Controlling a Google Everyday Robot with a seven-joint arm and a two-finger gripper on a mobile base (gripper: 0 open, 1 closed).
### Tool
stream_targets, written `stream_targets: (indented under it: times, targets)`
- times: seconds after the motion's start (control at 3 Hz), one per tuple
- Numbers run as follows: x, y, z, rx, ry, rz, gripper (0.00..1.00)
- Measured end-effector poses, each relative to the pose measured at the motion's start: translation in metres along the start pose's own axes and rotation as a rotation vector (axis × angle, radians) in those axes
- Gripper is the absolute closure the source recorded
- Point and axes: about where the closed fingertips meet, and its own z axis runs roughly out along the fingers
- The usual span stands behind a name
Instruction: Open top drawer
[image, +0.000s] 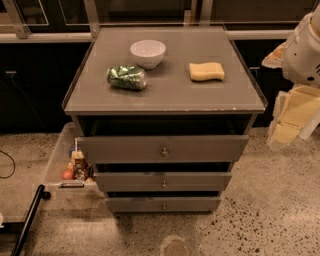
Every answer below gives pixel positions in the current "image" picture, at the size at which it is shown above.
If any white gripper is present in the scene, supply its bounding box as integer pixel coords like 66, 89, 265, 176
262, 13, 320, 149

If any grey top drawer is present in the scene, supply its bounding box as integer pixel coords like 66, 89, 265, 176
78, 135, 248, 164

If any grey drawer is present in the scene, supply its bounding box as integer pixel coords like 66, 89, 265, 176
95, 172, 231, 192
106, 197, 221, 213
78, 135, 248, 164

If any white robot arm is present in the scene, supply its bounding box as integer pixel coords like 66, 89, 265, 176
262, 6, 320, 149

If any grey drawer cabinet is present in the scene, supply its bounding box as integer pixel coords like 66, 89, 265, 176
63, 27, 267, 199

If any grey middle drawer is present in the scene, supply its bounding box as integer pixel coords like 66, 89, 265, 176
95, 172, 231, 192

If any grey bottom drawer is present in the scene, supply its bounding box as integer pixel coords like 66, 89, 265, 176
106, 197, 221, 213

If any yellow sponge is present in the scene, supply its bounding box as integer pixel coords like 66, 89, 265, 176
189, 62, 225, 81

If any white ceramic bowl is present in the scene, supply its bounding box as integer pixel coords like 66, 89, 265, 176
130, 40, 166, 69

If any crushed green soda can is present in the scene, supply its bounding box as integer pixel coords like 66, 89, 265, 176
107, 65, 146, 90

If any metal window railing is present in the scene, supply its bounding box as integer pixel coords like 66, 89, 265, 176
0, 0, 320, 44

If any brown snack package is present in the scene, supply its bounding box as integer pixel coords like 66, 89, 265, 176
71, 151, 89, 180

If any clear plastic storage bin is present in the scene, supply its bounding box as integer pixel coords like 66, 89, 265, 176
41, 123, 104, 209

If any red round fruit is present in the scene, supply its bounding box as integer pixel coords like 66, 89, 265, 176
62, 169, 74, 180

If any black metal bar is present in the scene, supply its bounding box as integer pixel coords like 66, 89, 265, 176
10, 184, 51, 256

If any black cable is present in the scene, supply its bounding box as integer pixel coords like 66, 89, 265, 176
0, 149, 17, 180

